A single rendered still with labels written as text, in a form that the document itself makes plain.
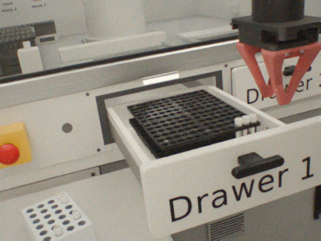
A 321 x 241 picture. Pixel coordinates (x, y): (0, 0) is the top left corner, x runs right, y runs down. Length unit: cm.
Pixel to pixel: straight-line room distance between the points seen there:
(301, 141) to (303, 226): 71
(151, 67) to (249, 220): 55
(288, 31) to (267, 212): 79
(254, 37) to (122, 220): 39
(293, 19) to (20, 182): 62
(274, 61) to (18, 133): 49
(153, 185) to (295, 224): 80
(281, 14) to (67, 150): 53
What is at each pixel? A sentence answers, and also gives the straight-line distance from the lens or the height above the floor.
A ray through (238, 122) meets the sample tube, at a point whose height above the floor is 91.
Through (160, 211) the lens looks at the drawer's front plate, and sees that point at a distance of 49.
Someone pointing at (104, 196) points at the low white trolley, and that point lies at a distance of 73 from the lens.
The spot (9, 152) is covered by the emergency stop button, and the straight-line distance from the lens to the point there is 71.
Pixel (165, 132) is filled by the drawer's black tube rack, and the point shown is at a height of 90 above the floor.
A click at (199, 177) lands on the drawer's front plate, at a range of 49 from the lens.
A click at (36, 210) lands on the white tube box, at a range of 67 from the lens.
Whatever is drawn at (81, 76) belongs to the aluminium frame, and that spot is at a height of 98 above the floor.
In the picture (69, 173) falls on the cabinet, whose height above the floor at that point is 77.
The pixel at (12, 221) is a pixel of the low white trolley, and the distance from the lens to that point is 74.
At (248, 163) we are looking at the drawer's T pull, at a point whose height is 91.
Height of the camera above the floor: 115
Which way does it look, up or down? 22 degrees down
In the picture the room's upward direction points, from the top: 7 degrees counter-clockwise
